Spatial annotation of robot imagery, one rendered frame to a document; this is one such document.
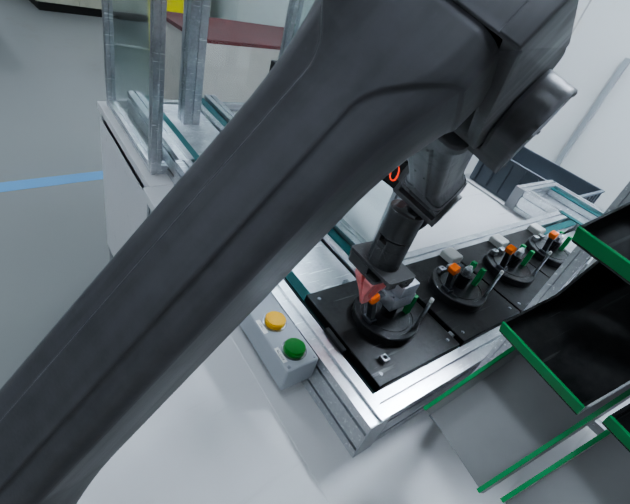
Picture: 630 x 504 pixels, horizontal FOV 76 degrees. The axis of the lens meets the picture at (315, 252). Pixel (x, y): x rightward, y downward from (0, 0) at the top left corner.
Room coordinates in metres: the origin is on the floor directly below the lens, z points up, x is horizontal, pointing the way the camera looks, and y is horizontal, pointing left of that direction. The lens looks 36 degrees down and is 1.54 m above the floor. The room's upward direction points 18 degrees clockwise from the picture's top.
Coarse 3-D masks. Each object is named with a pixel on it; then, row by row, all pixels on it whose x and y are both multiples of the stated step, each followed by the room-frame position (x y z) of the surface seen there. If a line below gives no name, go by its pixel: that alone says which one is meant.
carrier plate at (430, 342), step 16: (336, 288) 0.67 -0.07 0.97; (352, 288) 0.69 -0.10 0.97; (320, 304) 0.61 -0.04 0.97; (336, 304) 0.63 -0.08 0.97; (352, 304) 0.64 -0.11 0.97; (416, 304) 0.71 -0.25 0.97; (320, 320) 0.58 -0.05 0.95; (336, 320) 0.58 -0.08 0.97; (352, 320) 0.60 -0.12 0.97; (432, 320) 0.67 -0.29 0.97; (336, 336) 0.55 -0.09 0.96; (352, 336) 0.55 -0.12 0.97; (416, 336) 0.61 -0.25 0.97; (432, 336) 0.63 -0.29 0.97; (448, 336) 0.64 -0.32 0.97; (352, 352) 0.51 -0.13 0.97; (368, 352) 0.53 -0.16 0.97; (384, 352) 0.54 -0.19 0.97; (400, 352) 0.55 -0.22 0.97; (416, 352) 0.57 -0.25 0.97; (432, 352) 0.58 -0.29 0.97; (448, 352) 0.61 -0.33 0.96; (368, 368) 0.49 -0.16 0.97; (384, 368) 0.50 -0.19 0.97; (400, 368) 0.51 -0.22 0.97; (416, 368) 0.53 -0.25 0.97; (384, 384) 0.47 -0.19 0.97
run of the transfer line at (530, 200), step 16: (512, 192) 1.72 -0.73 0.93; (528, 192) 1.68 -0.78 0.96; (544, 192) 1.85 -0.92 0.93; (560, 192) 1.86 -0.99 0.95; (512, 208) 1.69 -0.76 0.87; (528, 208) 1.65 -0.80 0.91; (544, 208) 1.62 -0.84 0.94; (560, 208) 1.75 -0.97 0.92; (576, 208) 1.77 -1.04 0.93; (592, 208) 1.77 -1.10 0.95; (576, 224) 1.57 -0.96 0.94
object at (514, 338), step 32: (576, 288) 0.50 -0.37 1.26; (608, 288) 0.52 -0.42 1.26; (512, 320) 0.44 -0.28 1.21; (544, 320) 0.46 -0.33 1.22; (576, 320) 0.46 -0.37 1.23; (608, 320) 0.46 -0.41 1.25; (544, 352) 0.41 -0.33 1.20; (576, 352) 0.41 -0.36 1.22; (608, 352) 0.42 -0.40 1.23; (576, 384) 0.37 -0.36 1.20; (608, 384) 0.37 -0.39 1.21
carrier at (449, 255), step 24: (408, 264) 0.85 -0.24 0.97; (432, 264) 0.89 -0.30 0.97; (432, 288) 0.78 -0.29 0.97; (456, 288) 0.79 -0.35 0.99; (480, 288) 0.82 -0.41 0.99; (432, 312) 0.71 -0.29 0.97; (456, 312) 0.73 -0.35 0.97; (480, 312) 0.76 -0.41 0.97; (504, 312) 0.79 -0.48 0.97; (456, 336) 0.65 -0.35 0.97
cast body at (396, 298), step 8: (416, 280) 0.64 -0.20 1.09; (384, 288) 0.62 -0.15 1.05; (400, 288) 0.61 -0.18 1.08; (408, 288) 0.61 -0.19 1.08; (416, 288) 0.63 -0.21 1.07; (392, 296) 0.60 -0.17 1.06; (400, 296) 0.60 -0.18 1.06; (408, 296) 0.62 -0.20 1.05; (384, 304) 0.60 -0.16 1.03; (392, 304) 0.59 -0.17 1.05; (400, 304) 0.61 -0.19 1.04
